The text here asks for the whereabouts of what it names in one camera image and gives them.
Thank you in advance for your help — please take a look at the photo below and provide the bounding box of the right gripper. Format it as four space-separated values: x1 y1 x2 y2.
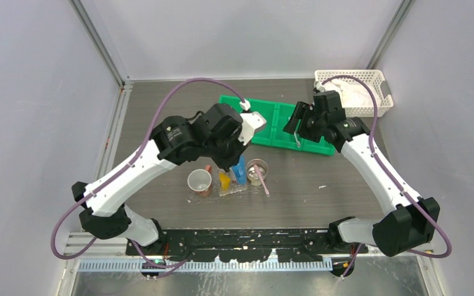
283 101 327 143

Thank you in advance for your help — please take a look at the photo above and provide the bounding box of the blue toothpaste tube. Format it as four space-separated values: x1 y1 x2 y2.
231 155 247 185

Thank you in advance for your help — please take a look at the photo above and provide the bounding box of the clear acrylic toothbrush holder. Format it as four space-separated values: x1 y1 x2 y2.
211 168 249 197

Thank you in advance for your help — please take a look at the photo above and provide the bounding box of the yellow toothpaste tube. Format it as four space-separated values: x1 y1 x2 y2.
218 171 232 191

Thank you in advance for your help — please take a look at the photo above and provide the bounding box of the clear oval acrylic tray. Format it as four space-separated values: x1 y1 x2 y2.
186 165 268 204

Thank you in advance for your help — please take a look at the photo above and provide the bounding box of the brown steel cup with handle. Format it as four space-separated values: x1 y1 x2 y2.
187 165 212 197

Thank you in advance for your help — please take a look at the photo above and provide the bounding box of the pink toothbrush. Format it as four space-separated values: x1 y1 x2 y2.
254 164 270 197

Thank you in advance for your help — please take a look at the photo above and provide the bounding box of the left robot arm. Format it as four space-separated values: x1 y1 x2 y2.
72 103 263 255

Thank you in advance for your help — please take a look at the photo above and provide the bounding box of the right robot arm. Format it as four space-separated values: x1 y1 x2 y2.
283 91 440 257

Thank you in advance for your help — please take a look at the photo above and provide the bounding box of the white cloth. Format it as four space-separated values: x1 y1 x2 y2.
324 79 373 108

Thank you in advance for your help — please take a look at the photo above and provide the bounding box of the white perforated plastic basket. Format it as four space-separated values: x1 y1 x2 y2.
314 70 394 118

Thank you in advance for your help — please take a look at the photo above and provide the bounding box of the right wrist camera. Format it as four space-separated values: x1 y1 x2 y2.
313 81 326 94

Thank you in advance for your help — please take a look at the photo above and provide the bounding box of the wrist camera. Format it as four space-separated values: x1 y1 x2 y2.
313 81 326 94
238 112 267 146

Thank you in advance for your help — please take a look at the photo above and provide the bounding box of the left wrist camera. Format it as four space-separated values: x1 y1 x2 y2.
238 112 267 146

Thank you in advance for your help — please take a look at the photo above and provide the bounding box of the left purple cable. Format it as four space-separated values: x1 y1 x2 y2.
50 77 250 261

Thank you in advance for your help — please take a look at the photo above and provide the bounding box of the purple cable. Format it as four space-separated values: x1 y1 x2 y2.
320 75 453 279
50 77 250 261

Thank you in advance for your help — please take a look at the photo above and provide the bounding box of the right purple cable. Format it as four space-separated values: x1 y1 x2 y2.
320 75 453 279

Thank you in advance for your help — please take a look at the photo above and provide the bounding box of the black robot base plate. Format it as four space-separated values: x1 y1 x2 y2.
125 228 367 265

